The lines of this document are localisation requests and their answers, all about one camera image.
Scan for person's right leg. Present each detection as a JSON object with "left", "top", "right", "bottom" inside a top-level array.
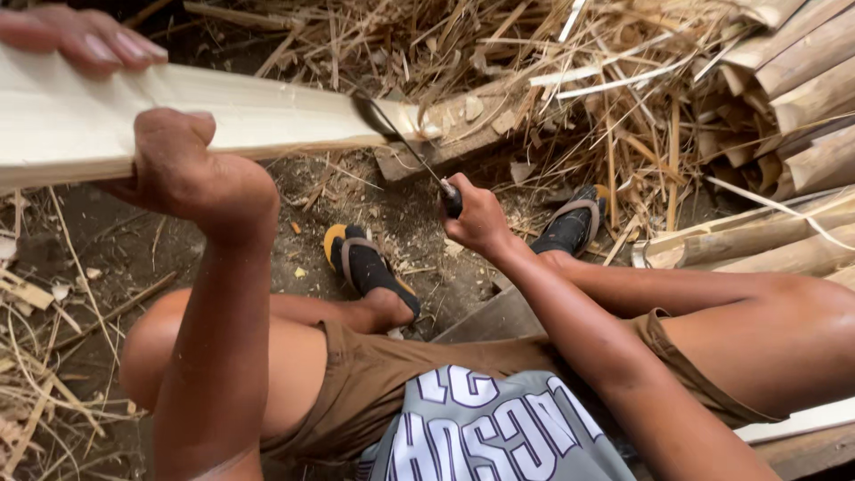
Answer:
[{"left": 534, "top": 249, "right": 855, "bottom": 418}]

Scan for heap of bamboo shavings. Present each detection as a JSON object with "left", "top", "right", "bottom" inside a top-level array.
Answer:
[{"left": 127, "top": 0, "right": 742, "bottom": 249}]

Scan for brown shorts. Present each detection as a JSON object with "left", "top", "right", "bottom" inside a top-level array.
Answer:
[{"left": 259, "top": 307, "right": 784, "bottom": 463}]

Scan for stack of split bamboo pieces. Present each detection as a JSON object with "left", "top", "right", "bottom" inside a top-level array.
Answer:
[{"left": 691, "top": 0, "right": 855, "bottom": 203}]

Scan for grey printed jersey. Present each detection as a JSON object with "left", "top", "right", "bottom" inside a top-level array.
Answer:
[{"left": 356, "top": 365, "right": 637, "bottom": 481}]

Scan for pale split bamboo slat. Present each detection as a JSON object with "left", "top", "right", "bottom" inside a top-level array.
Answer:
[{"left": 0, "top": 43, "right": 443, "bottom": 192}]

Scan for wooden chopping block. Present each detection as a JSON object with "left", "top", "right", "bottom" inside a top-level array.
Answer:
[{"left": 373, "top": 79, "right": 538, "bottom": 185}]

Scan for person's left hand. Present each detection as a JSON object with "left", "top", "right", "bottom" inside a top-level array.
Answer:
[{"left": 0, "top": 7, "right": 281, "bottom": 235}]

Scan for person's right hand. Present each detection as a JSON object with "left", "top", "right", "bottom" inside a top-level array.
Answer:
[{"left": 437, "top": 172, "right": 517, "bottom": 263}]

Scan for yellow sandal with grey strap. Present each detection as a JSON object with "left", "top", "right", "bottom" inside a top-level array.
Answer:
[
  {"left": 531, "top": 184, "right": 611, "bottom": 257},
  {"left": 323, "top": 223, "right": 420, "bottom": 319}
]

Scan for black-handled curved knife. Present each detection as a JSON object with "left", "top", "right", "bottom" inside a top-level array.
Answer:
[{"left": 351, "top": 92, "right": 464, "bottom": 220}]

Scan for scattered dry bamboo scraps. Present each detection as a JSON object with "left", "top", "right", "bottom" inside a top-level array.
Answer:
[{"left": 0, "top": 187, "right": 180, "bottom": 481}]

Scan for black sock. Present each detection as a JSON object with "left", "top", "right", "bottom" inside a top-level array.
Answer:
[
  {"left": 332, "top": 226, "right": 422, "bottom": 320},
  {"left": 531, "top": 187, "right": 605, "bottom": 257}
]

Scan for bundle of bamboo strips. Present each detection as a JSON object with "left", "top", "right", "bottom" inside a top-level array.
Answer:
[{"left": 630, "top": 186, "right": 855, "bottom": 289}]

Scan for person's left leg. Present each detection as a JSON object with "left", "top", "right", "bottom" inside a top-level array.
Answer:
[{"left": 119, "top": 286, "right": 416, "bottom": 443}]

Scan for person's leg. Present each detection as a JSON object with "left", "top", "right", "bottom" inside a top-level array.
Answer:
[
  {"left": 119, "top": 286, "right": 416, "bottom": 443},
  {"left": 534, "top": 249, "right": 855, "bottom": 418}
]

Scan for thin white bamboo strip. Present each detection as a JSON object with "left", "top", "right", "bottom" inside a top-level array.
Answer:
[{"left": 733, "top": 397, "right": 855, "bottom": 446}]

